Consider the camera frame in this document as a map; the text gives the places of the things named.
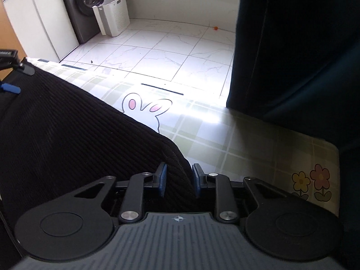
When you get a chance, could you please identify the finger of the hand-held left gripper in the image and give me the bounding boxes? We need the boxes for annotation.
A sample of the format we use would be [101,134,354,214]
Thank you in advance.
[15,57,35,76]
[0,83,21,94]

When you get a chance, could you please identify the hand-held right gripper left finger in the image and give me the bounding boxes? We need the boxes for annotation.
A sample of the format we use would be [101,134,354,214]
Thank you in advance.
[67,162,169,223]

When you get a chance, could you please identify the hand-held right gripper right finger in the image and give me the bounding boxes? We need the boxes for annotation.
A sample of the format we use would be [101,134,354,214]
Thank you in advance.
[192,163,292,223]

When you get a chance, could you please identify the black ribbed pants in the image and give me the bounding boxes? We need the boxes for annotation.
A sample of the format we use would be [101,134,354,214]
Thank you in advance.
[0,61,195,232]

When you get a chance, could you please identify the plaid cartoon print tablecloth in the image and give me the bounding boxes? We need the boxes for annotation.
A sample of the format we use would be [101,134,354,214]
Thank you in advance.
[25,57,342,218]

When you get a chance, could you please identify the white cabinet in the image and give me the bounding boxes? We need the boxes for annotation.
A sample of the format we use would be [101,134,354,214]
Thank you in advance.
[1,0,81,63]

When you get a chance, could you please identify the grey front-load washing machine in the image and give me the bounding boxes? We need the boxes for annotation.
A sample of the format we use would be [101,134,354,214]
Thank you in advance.
[58,0,113,44]

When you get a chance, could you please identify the white plastic laundry basket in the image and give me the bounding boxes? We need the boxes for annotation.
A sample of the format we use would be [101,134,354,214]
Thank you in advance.
[92,0,131,37]

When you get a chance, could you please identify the dark teal curtain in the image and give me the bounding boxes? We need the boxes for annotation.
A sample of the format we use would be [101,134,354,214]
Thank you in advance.
[226,0,360,223]

